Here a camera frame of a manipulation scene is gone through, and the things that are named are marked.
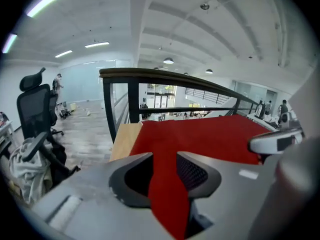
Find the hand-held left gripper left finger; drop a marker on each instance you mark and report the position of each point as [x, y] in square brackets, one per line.
[100, 214]

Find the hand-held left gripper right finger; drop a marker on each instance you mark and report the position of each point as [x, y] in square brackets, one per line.
[232, 196]

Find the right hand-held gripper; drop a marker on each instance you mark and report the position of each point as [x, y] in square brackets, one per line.
[296, 139]

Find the red tablecloth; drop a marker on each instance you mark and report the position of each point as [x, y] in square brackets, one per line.
[200, 136]

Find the white table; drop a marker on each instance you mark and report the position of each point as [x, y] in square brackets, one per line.
[255, 117]

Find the crumpled grey cloth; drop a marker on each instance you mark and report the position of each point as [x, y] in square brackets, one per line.
[30, 169]

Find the black tangled equipment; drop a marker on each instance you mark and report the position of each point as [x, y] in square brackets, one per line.
[64, 113]

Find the yellow waste bin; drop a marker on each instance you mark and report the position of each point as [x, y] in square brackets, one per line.
[72, 107]

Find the black mesh office chair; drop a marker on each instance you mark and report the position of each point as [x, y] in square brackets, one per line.
[33, 106]

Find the white desk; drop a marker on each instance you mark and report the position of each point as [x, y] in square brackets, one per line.
[6, 127]

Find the silver ceiling dome fixture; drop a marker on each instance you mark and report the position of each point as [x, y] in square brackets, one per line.
[205, 6]

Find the ceiling strip light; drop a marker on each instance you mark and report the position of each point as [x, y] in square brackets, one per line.
[9, 43]
[63, 53]
[97, 44]
[48, 1]

